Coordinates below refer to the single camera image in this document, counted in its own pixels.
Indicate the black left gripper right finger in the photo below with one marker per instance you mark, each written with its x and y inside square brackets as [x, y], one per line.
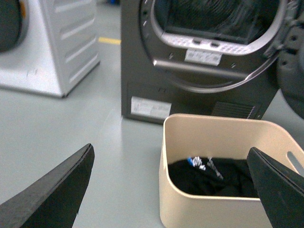
[280, 189]

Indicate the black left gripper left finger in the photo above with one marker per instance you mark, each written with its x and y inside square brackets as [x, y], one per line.
[54, 200]

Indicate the beige plastic laundry hamper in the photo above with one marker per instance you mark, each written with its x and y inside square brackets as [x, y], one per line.
[188, 135]

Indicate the black printed garment in hamper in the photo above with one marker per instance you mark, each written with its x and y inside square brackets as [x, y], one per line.
[212, 176]

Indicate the dark round dryer door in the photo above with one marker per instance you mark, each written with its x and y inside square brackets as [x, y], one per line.
[290, 66]

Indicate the dark grey dryer machine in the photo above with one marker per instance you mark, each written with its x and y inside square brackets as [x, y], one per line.
[206, 57]

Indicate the white washing machine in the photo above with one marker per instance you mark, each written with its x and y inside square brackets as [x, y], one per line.
[47, 46]

